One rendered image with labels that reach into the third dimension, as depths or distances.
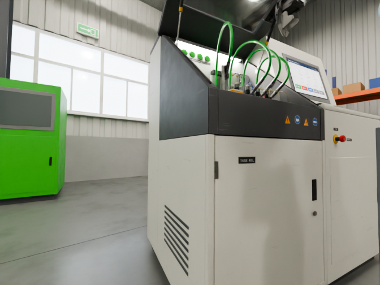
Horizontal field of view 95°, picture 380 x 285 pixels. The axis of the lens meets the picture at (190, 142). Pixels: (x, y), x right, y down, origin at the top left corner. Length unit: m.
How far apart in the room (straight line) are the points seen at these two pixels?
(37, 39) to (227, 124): 4.71
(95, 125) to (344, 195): 4.40
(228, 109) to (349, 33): 7.70
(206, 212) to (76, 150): 4.12
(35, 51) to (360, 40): 8.55
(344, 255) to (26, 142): 3.35
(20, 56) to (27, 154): 2.34
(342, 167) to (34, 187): 3.27
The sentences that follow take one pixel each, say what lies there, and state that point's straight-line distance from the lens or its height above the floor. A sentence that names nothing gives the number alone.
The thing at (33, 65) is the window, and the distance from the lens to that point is 4.91.
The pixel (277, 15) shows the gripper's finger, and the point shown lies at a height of 1.28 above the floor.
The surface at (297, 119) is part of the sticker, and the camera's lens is 0.94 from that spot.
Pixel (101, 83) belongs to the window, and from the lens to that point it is 4.84.
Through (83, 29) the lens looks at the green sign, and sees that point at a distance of 5.24.
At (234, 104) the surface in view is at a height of 0.90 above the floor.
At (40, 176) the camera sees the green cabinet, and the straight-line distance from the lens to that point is 3.16.
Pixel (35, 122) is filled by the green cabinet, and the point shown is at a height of 1.07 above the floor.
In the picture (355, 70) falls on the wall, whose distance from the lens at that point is 7.78.
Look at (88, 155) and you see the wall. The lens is 4.58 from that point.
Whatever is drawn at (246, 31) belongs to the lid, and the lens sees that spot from 1.48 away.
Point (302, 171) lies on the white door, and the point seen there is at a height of 0.64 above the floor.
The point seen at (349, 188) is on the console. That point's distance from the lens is 1.36.
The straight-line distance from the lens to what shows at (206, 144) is 0.59.
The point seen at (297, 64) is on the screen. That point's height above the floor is 1.39.
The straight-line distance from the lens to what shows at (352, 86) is 6.36.
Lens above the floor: 0.74
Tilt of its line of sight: 2 degrees up
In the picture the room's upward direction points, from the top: 1 degrees clockwise
